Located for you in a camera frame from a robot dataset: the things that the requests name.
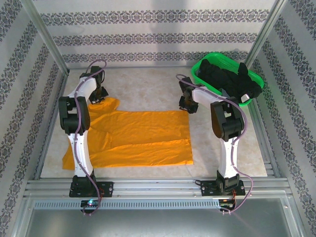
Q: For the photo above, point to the orange t-shirt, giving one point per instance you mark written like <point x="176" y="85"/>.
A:
<point x="148" y="128"/>

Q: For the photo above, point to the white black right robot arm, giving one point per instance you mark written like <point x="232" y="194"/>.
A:
<point x="228" y="155"/>

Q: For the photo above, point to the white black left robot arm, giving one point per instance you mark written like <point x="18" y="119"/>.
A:
<point x="80" y="153"/>

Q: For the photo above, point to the grey card piece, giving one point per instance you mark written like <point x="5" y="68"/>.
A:
<point x="225" y="93"/>

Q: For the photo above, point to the black t-shirt pile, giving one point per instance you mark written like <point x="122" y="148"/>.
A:
<point x="222" y="76"/>

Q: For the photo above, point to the green plastic basket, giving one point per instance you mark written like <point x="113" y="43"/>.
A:
<point x="222" y="59"/>

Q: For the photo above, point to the grey sheet metal panel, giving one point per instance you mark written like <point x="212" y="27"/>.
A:
<point x="158" y="222"/>

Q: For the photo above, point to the aluminium frame rail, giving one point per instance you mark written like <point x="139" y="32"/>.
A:
<point x="135" y="67"/>

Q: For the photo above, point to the aluminium frame post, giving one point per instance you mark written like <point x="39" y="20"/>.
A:
<point x="266" y="32"/>
<point x="47" y="37"/>

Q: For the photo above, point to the wide aluminium base rail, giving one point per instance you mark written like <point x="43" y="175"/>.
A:
<point x="158" y="187"/>

